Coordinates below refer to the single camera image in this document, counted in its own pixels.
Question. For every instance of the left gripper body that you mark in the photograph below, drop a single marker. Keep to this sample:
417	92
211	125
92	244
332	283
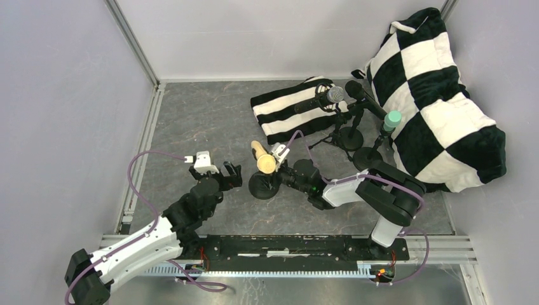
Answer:
224	178

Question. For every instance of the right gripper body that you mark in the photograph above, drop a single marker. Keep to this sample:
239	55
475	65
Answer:
279	171

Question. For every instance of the cream beige microphone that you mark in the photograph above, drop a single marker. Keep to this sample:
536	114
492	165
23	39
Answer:
266	163

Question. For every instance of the round base mic stand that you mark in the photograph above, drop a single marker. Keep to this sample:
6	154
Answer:
365	156
263	186
351	138

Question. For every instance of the black glitter microphone silver head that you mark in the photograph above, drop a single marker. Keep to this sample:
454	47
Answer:
325	97

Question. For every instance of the black microphone orange end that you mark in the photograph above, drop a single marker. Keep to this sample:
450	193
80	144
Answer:
356	91

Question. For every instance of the teal green microphone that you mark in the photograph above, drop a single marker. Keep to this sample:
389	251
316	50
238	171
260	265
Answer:
391	120

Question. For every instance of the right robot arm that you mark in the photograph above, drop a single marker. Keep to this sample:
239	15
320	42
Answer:
396	196

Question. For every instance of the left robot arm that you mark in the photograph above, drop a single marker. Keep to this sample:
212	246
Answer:
91	278

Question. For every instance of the black white checkered pillow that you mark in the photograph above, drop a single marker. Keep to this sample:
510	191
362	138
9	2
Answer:
443	139

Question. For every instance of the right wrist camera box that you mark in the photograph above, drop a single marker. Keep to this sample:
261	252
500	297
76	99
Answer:
279	152

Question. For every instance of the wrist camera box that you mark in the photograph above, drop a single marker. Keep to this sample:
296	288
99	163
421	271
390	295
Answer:
202	163
279	152

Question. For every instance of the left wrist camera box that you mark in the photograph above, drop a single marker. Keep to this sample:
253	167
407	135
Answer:
202	163

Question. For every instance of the tripod shock mount mic stand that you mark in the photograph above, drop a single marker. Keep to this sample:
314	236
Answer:
334	138

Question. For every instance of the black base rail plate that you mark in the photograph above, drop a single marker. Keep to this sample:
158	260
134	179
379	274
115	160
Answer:
267	253

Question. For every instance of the aluminium corner frame post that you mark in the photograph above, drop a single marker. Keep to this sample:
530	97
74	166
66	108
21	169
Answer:
132	41

